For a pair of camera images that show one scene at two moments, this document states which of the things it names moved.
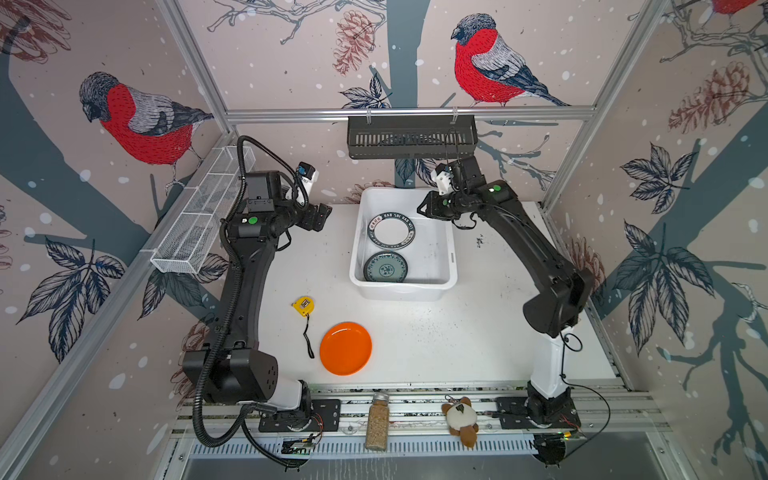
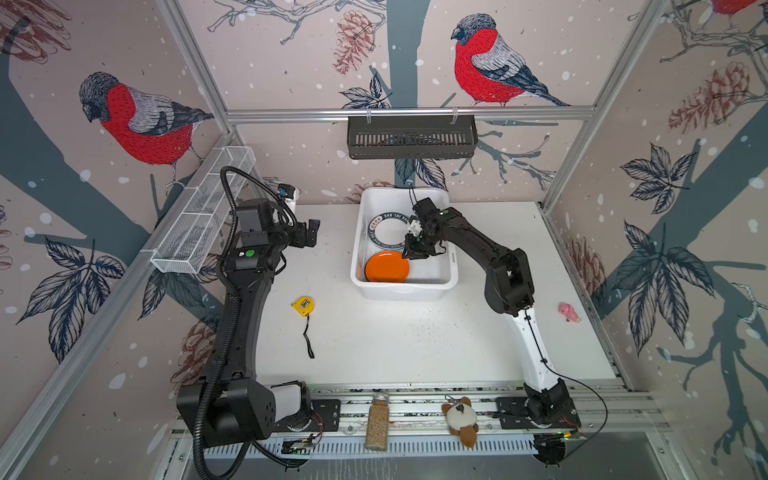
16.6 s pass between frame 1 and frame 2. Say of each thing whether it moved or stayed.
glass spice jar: stayed
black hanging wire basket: stayed
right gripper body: moved
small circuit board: stayed
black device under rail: stayed
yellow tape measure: stayed
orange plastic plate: moved
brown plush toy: stayed
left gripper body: moved
